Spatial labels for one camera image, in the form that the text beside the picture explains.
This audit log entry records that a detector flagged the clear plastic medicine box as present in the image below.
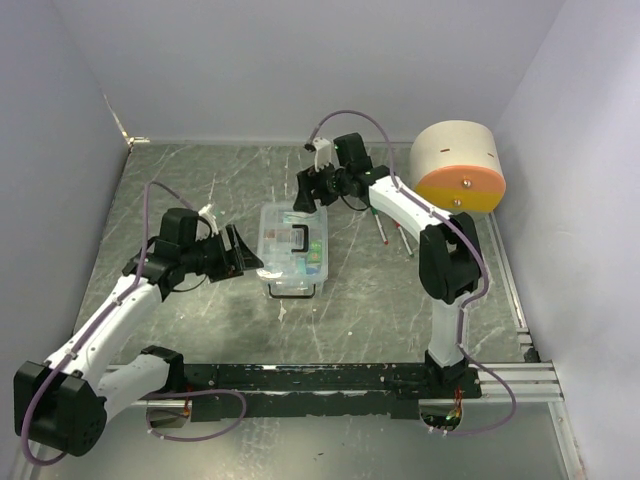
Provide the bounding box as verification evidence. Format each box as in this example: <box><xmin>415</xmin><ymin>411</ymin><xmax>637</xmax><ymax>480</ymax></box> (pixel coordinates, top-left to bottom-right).
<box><xmin>257</xmin><ymin>260</ymin><xmax>328</xmax><ymax>300</ymax></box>

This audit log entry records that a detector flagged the red capped marker pen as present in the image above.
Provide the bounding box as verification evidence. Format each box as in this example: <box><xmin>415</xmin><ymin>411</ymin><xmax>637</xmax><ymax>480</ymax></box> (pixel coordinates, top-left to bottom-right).
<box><xmin>396</xmin><ymin>223</ymin><xmax>414</xmax><ymax>258</ymax></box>

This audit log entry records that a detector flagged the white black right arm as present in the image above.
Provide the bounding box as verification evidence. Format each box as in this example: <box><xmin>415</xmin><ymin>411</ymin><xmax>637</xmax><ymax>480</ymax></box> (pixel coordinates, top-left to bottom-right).
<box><xmin>294</xmin><ymin>133</ymin><xmax>484</xmax><ymax>384</ymax></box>

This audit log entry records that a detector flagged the cream round drawer cabinet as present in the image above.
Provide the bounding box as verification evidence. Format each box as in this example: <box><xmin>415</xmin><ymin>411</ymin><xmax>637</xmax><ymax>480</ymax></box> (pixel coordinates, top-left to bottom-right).
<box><xmin>409</xmin><ymin>120</ymin><xmax>506</xmax><ymax>215</ymax></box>

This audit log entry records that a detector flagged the green capped marker pen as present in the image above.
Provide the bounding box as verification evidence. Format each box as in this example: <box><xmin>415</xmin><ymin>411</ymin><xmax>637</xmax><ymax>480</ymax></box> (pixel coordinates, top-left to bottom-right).
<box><xmin>371</xmin><ymin>208</ymin><xmax>389</xmax><ymax>245</ymax></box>

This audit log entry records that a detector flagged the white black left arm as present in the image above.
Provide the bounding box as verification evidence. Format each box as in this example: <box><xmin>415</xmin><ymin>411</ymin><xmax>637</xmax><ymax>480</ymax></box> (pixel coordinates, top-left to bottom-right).
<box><xmin>13</xmin><ymin>208</ymin><xmax>263</xmax><ymax>464</ymax></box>

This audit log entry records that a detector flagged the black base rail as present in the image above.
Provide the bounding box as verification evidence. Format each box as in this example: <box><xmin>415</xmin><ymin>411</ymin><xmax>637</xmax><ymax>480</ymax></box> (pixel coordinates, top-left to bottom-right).
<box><xmin>180</xmin><ymin>363</ymin><xmax>481</xmax><ymax>422</ymax></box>

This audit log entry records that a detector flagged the aluminium frame rail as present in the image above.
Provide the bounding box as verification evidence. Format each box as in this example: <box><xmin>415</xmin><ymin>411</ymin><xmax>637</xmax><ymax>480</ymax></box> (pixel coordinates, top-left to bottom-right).
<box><xmin>99</xmin><ymin>362</ymin><xmax>564</xmax><ymax>406</ymax></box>

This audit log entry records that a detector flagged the clear plastic box lid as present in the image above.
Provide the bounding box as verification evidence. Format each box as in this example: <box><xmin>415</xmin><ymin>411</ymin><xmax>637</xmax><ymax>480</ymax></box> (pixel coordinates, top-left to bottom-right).
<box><xmin>257</xmin><ymin>202</ymin><xmax>328</xmax><ymax>268</ymax></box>

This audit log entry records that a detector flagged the small green medicine box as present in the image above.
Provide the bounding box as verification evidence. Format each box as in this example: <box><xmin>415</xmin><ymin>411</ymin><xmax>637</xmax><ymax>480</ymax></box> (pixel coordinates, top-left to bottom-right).
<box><xmin>307</xmin><ymin>241</ymin><xmax>324</xmax><ymax>268</ymax></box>

